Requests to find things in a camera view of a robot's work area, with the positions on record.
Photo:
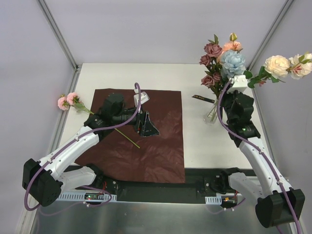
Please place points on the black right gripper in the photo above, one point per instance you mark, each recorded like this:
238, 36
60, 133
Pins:
232, 98

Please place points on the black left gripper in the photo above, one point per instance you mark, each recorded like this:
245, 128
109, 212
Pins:
141, 123

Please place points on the dark green printed ribbon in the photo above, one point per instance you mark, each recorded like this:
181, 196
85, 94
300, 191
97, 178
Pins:
203, 98

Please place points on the mauve artificial flower stem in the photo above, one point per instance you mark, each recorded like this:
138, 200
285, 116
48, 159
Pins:
212, 78

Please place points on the red paper flower wrapping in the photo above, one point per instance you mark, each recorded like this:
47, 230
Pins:
124, 155

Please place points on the light blue artificial flower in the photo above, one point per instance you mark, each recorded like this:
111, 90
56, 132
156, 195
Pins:
233, 64

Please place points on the cream bud flower stem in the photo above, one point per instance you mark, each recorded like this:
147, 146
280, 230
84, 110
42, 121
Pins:
276, 68

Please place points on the peach artificial flower stem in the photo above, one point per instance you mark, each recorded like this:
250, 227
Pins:
233, 44

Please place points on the pink artificial flower stem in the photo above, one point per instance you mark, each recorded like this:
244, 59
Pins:
72, 100

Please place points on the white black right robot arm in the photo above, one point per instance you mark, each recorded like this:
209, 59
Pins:
275, 201

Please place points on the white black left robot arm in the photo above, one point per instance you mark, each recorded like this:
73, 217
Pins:
111, 115

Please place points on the clear glass vase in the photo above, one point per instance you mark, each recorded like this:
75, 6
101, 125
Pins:
211, 116

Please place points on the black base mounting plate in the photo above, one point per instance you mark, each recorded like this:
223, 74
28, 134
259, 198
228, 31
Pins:
198, 184

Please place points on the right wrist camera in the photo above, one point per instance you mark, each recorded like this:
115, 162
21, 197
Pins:
238, 83

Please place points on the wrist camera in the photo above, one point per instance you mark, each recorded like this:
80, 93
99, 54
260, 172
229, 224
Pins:
141, 98
238, 83

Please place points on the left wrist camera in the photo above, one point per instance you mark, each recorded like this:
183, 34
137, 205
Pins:
141, 98

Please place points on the aluminium front rail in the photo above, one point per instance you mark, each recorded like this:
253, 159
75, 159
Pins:
45, 185

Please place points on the aluminium corner frame post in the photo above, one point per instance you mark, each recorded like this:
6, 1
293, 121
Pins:
270, 33

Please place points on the left white cable duct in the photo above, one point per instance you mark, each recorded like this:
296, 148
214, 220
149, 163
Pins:
83, 196

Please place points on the white cable duct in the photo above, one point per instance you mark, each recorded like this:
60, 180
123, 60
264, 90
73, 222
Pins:
213, 200
83, 196

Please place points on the right white cable duct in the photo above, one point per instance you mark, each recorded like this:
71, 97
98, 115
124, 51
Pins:
213, 200

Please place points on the left aluminium frame post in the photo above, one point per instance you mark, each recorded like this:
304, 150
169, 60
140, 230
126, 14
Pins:
57, 33

